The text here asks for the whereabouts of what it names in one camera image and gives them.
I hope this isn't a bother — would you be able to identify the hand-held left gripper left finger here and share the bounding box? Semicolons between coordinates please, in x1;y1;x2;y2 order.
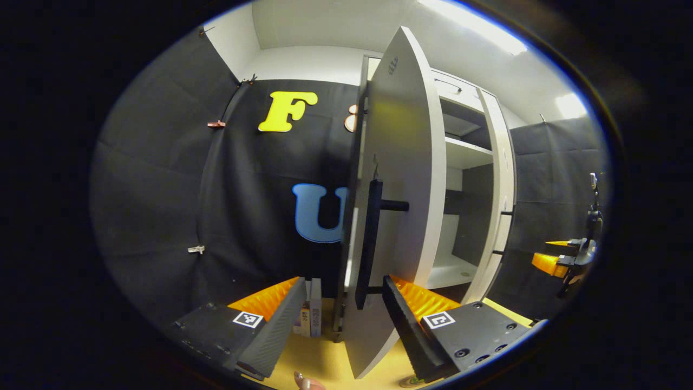
171;276;308;380

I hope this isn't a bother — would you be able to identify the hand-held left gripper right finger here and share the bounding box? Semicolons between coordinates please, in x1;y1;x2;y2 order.
382;275;547;382

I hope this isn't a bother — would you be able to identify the white cabinet door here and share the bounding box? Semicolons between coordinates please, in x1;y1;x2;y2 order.
341;26;447;380
460;89;518;304

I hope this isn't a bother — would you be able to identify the grey white wooden cabinet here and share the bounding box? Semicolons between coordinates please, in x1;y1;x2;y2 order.
333;54;518;342

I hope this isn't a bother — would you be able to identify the white cabinet drawer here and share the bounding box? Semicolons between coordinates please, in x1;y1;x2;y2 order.
430;70;485;114

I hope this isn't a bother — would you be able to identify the brown upright box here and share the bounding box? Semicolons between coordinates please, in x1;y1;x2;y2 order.
293;303;311;337

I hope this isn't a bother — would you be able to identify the white upright box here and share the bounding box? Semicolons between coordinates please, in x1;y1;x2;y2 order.
310;278;323;337

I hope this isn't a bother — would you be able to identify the small ceiling light panel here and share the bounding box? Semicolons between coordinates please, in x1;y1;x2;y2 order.
555;93;589;119

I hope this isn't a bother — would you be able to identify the long ceiling light panel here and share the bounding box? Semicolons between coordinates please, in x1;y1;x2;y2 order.
420;0;528;56

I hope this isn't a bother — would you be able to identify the black door bar handle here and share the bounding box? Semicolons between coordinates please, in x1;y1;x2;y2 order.
355;180;410;310

